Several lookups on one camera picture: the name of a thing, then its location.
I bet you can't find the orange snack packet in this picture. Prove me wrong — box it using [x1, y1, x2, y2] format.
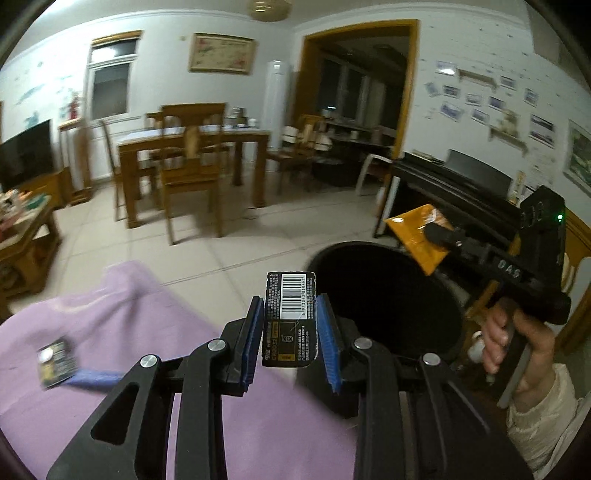
[384, 203, 458, 276]

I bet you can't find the wooden dining table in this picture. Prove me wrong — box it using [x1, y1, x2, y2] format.
[116, 128, 271, 229]

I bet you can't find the wooden door frame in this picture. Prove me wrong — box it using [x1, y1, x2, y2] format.
[295, 19, 420, 160]

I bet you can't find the white chair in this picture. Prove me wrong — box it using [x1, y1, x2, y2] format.
[355, 152, 393, 197]

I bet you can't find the tall wooden side table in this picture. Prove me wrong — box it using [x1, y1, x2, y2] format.
[59, 117, 93, 204]

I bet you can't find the framed floral picture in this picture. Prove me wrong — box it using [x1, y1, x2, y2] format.
[188, 32, 256, 75]

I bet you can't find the group of wall photos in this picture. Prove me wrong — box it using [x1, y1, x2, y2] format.
[422, 60, 557, 148]

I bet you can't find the person's right forearm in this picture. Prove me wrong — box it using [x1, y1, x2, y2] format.
[505, 362, 585, 474]

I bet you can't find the wooden coffee table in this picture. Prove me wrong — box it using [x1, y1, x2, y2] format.
[0, 194, 63, 301]

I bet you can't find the wooden television stand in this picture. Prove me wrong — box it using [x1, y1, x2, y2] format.
[14, 168, 75, 208]

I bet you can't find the blue tissue packet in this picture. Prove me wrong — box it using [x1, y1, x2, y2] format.
[71, 368, 126, 392]

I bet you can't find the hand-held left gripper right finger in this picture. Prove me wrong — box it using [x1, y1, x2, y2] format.
[315, 292, 532, 480]

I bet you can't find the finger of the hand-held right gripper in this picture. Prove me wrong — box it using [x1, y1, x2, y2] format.
[422, 222, 467, 251]

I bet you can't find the black trash bin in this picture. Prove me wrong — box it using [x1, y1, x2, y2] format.
[295, 241, 465, 416]

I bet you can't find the person's right hand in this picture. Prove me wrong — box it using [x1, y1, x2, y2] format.
[480, 300, 557, 398]

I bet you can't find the black piano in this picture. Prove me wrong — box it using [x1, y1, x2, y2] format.
[374, 148, 522, 259]

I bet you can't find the purple tablecloth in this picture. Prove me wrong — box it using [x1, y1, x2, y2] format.
[0, 260, 361, 480]

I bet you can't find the black television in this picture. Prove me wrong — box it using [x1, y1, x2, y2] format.
[0, 119, 54, 192]

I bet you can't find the framed landscape picture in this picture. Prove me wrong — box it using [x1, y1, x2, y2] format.
[563, 120, 591, 190]

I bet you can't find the woven ceiling lamp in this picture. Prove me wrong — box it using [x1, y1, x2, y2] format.
[249, 0, 293, 21]

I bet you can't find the white mug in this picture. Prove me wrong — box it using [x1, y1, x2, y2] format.
[467, 331, 485, 365]

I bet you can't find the white standing air conditioner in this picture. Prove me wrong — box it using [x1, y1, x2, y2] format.
[263, 60, 293, 151]

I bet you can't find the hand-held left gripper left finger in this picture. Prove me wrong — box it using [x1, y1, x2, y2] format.
[46, 295, 266, 480]

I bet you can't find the dark window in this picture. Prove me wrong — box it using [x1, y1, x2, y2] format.
[85, 31, 141, 121]

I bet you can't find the black snack packet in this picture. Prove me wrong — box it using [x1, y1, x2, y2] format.
[262, 271, 320, 368]
[37, 339, 77, 391]

